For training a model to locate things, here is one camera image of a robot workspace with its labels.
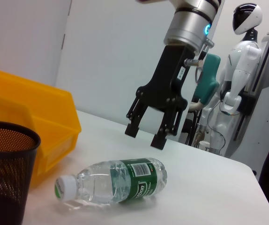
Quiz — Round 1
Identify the clear green-label water bottle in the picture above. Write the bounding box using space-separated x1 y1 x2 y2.
55 157 168 204

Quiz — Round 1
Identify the yellow plastic bin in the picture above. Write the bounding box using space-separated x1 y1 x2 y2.
0 66 82 188

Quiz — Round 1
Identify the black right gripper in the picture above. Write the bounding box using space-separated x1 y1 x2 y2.
124 44 196 150

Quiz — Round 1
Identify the teal chair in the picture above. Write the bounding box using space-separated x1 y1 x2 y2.
188 53 221 146

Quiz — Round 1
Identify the right gripper cable with plug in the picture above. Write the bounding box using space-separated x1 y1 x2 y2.
183 37 216 84

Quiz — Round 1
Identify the white humanoid robot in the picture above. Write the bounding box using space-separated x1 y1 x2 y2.
196 2 264 155

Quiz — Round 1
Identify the black mesh pen cup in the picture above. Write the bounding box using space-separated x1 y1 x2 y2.
0 120 41 225

